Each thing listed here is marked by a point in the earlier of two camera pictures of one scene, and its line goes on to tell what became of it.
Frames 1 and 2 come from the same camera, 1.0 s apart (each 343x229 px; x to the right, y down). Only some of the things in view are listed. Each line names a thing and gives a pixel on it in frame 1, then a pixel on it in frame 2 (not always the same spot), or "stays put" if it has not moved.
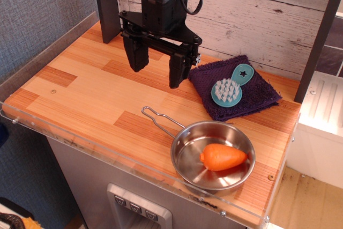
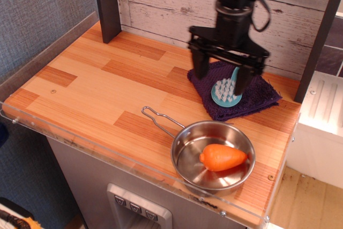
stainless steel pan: x=189 y=141 stays put
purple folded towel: x=258 y=94 stays put
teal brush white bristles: x=228 y=92 stays put
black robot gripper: x=163 y=22 -> x=230 y=41
